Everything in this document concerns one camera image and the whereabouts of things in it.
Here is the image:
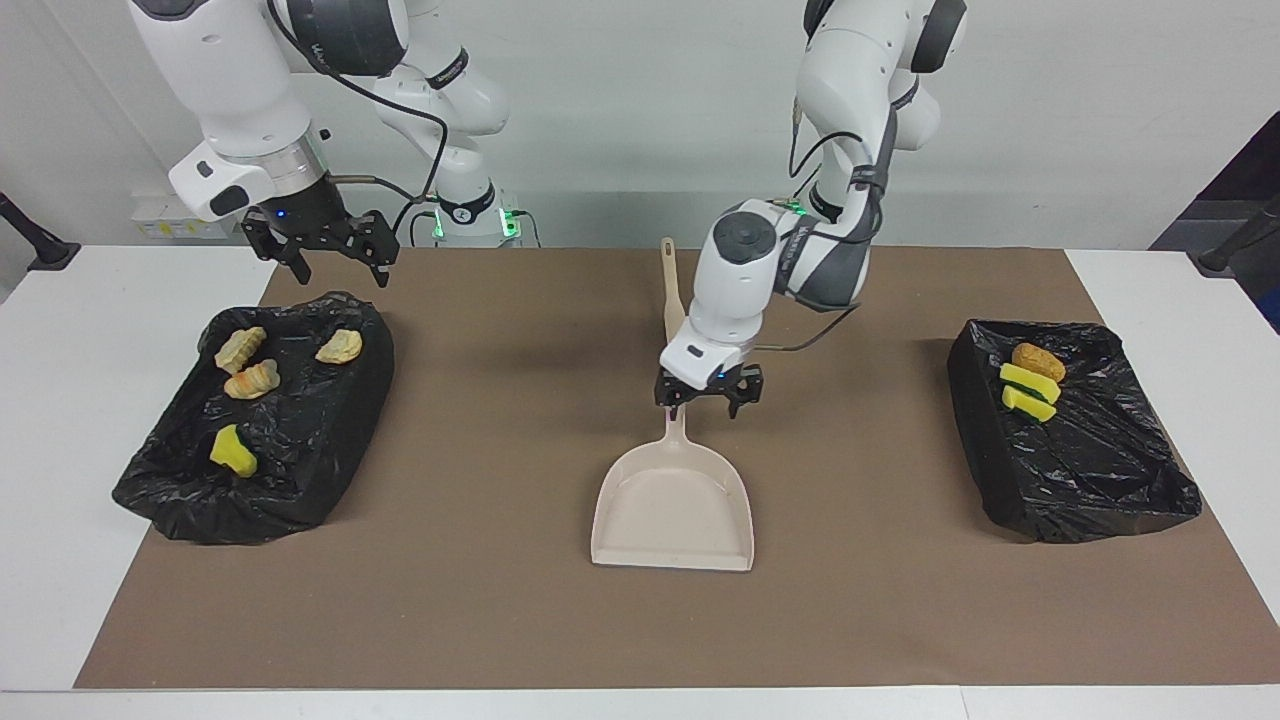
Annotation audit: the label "rounded yellow sponge piece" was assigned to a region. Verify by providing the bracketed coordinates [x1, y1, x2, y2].
[999, 362, 1063, 405]

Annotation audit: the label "notched yellow sponge piece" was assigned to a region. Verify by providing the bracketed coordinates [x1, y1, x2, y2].
[1002, 385, 1059, 424]

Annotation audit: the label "beige brush with black bristles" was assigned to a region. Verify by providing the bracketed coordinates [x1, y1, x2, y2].
[660, 237, 688, 348]

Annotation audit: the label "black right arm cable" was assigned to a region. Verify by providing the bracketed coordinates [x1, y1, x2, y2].
[265, 0, 448, 236]

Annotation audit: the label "orange striped bread slice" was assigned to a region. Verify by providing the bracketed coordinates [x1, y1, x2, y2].
[224, 361, 280, 401]

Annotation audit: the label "black clamp stand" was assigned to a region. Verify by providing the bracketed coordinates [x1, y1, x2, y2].
[0, 190, 81, 271]
[1198, 195, 1280, 273]

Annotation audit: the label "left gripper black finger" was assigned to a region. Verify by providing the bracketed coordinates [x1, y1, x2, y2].
[728, 362, 767, 420]
[654, 368, 693, 420]

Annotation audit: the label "brown paper table mat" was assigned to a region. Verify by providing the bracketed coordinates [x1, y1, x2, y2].
[75, 247, 1280, 689]

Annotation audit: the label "brown croquette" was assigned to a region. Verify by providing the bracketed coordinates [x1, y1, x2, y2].
[1011, 343, 1067, 384]

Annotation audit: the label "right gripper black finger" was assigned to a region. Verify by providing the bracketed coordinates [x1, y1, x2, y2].
[318, 209, 401, 289]
[241, 212, 312, 285]

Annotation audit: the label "boxy black bag bin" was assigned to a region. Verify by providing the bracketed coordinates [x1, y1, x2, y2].
[947, 318, 1203, 544]

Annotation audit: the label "dark background partition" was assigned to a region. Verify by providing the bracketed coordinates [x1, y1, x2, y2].
[1150, 112, 1280, 333]

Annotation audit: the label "yellow and green sponge piece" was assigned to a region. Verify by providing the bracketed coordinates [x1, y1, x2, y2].
[210, 424, 259, 478]

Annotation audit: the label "crumpled black bag bin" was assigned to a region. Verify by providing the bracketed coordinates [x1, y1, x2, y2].
[112, 291, 396, 546]

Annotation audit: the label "white wall socket boxes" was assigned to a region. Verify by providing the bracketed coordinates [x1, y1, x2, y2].
[130, 193, 246, 241]

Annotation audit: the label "ribbed rectangular bread piece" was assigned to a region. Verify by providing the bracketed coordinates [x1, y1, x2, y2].
[214, 326, 268, 374]

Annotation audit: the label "beige plastic dustpan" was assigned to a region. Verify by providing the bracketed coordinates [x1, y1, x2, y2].
[591, 404, 756, 573]

